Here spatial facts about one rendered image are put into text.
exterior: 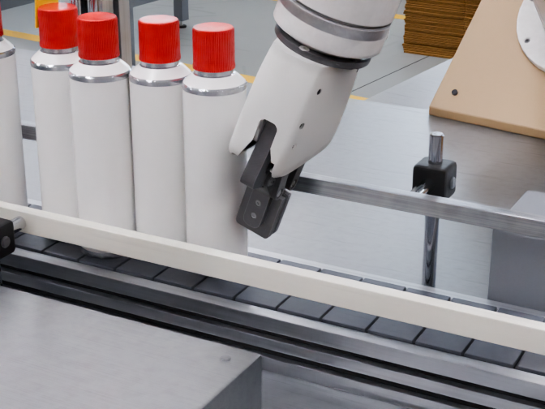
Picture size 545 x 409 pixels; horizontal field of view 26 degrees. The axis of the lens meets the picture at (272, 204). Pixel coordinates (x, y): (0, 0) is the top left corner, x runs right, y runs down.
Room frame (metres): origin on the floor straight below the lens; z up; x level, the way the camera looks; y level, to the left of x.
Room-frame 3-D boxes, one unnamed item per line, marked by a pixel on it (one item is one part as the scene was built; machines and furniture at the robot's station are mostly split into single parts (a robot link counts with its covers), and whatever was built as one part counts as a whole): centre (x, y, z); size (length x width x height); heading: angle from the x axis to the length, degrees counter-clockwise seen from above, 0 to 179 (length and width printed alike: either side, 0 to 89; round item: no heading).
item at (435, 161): (0.89, -0.12, 0.91); 0.07 x 0.03 x 0.17; 152
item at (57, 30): (0.98, 0.18, 0.98); 0.05 x 0.05 x 0.20
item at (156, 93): (0.93, 0.09, 0.98); 0.05 x 0.05 x 0.20
